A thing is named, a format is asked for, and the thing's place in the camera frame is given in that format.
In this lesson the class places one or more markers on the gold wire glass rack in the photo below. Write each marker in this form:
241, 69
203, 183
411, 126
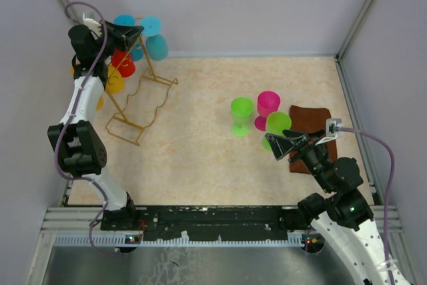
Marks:
136, 107

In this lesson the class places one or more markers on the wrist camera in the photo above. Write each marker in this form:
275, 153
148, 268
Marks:
91, 23
330, 133

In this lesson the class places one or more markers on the pink wine glass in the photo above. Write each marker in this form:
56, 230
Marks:
267, 103

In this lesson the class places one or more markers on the orange wine glass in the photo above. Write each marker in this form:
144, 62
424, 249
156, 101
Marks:
100, 101
115, 82

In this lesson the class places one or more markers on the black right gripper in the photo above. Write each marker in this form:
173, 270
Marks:
281, 145

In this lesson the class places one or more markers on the orange wine glass rear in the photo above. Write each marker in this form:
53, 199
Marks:
115, 82

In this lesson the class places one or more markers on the orange wine glass front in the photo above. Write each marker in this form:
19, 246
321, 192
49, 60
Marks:
100, 101

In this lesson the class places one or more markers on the teal wine glass front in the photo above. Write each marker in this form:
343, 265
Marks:
155, 42

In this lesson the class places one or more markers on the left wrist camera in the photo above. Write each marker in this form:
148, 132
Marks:
91, 23

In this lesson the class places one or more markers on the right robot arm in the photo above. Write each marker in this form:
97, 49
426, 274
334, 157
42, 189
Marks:
345, 219

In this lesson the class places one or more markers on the green wine glass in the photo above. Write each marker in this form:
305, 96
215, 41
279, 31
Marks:
242, 110
277, 122

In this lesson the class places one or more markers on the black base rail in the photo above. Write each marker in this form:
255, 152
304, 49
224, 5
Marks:
208, 223

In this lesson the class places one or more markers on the teal wine glass rear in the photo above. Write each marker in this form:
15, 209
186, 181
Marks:
129, 21

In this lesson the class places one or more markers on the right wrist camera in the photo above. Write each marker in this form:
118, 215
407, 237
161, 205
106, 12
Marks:
330, 133

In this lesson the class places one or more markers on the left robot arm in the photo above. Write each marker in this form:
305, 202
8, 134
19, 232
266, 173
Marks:
79, 152

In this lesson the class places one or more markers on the green wine glass front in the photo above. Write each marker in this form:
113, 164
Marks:
242, 110

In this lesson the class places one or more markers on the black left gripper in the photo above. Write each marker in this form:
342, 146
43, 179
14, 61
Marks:
129, 33

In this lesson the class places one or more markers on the red wine glass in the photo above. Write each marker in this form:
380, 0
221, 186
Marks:
123, 62

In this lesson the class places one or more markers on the teal wine glass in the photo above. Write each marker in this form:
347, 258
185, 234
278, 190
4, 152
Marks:
129, 21
155, 42

